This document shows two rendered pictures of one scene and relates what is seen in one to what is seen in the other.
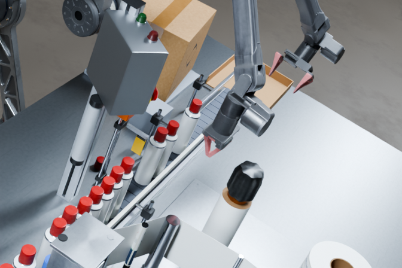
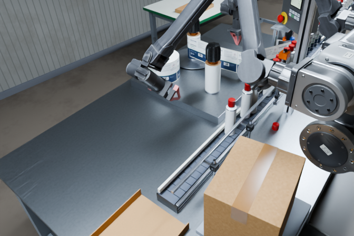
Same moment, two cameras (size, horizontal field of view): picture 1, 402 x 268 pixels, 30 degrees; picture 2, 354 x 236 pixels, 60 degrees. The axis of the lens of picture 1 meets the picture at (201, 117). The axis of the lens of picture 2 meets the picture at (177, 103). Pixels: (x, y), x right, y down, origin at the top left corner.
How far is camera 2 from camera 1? 3.08 m
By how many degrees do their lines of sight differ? 104
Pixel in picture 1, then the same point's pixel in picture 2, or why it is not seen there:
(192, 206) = (222, 102)
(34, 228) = not seen: hidden behind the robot
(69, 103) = (310, 170)
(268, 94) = (119, 228)
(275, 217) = (166, 117)
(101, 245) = (278, 25)
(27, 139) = not seen: hidden behind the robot
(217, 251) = (224, 52)
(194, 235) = (234, 53)
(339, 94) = not seen: outside the picture
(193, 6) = (233, 187)
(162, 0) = (271, 185)
